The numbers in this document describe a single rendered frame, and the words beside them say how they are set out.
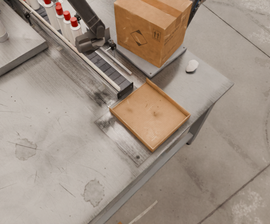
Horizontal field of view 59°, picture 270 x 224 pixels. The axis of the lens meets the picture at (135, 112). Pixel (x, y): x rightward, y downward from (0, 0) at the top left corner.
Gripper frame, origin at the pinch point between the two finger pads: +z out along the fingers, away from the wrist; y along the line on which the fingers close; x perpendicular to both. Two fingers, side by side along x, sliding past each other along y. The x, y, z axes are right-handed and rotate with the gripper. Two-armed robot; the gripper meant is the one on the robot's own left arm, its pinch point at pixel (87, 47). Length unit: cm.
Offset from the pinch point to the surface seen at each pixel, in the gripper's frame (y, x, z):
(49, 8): 1.6, -26.9, 11.1
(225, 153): -54, 127, 15
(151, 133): 7, 48, -28
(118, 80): -0.7, 21.6, -10.9
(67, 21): 1.3, -15.5, -0.9
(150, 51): -22.2, 18.6, -16.2
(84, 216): 52, 53, -32
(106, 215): 46, 91, 16
